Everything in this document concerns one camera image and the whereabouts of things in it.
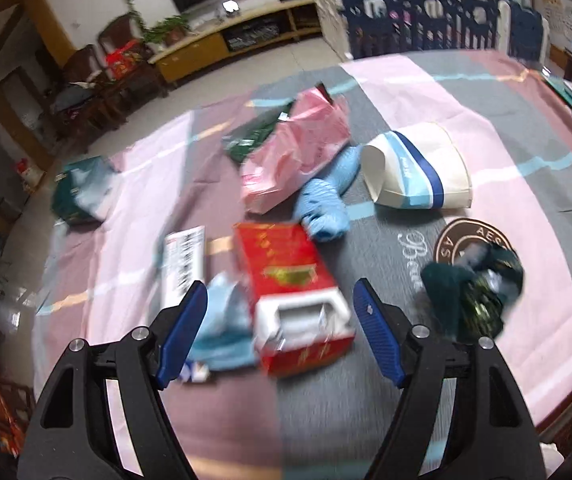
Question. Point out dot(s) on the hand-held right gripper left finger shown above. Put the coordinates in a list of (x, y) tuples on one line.
[(183, 335)]

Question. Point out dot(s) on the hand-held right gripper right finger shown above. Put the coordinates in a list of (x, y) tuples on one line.
[(378, 335)]

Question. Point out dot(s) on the white blue toothpaste box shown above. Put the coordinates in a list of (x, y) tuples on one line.
[(183, 260)]

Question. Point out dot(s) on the dark green packet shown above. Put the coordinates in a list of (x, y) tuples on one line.
[(470, 290), (253, 137)]

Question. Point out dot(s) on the red cardboard box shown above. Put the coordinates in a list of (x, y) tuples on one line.
[(286, 265)]

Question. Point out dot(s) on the white blue paper cup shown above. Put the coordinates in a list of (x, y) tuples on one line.
[(418, 175)]

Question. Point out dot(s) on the pink plastic bag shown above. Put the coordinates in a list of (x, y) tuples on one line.
[(296, 155)]

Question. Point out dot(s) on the dark green tissue box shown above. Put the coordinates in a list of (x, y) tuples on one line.
[(78, 187)]

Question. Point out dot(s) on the red white bag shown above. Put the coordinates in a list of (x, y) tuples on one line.
[(27, 171)]

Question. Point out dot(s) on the plaid tablecloth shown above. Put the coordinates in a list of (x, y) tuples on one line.
[(490, 125)]

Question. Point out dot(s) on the dark wooden armchair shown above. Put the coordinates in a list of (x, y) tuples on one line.
[(83, 110), (138, 85)]

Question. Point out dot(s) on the black bag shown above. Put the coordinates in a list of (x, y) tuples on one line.
[(73, 97)]

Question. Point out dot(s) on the wooden TV cabinet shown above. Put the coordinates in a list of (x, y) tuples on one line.
[(196, 55)]

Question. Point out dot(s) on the red gift box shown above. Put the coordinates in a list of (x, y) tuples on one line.
[(123, 58)]

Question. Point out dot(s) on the potted green plant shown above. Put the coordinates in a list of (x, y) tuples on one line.
[(166, 30)]

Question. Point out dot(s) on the black audio amplifier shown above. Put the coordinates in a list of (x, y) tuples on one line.
[(253, 35)]

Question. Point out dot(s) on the blue white playpen fence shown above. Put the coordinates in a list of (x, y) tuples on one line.
[(435, 20)]

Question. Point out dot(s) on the small white gadget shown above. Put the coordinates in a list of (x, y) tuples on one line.
[(231, 6)]

